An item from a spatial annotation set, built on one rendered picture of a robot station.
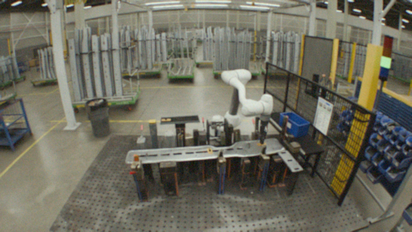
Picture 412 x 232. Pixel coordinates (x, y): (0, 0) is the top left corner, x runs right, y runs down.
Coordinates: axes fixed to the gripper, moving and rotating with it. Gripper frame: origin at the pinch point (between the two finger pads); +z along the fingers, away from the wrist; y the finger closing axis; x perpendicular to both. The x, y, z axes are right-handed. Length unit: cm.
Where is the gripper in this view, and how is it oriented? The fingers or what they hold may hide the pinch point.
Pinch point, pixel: (261, 140)
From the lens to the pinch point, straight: 187.6
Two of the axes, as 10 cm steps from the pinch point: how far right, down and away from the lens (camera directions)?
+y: 1.5, 4.0, -9.0
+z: 0.0, 9.2, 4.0
